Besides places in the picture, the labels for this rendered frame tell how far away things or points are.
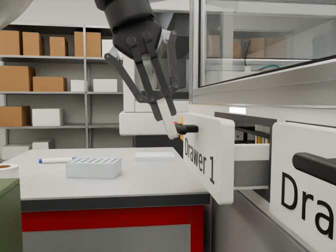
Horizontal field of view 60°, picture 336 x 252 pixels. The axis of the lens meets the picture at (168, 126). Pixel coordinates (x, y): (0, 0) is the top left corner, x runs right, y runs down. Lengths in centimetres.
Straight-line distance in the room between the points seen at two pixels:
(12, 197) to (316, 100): 35
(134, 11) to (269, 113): 25
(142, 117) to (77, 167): 59
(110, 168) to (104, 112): 394
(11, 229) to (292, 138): 33
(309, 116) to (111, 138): 444
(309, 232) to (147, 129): 106
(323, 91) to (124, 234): 50
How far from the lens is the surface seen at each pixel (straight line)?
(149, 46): 49
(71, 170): 78
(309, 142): 30
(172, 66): 49
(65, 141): 477
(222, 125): 37
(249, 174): 41
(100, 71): 469
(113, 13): 49
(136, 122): 130
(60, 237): 69
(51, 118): 430
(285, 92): 37
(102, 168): 75
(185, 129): 47
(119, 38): 50
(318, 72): 32
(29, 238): 71
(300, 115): 35
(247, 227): 51
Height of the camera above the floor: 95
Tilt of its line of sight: 5 degrees down
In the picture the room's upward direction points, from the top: straight up
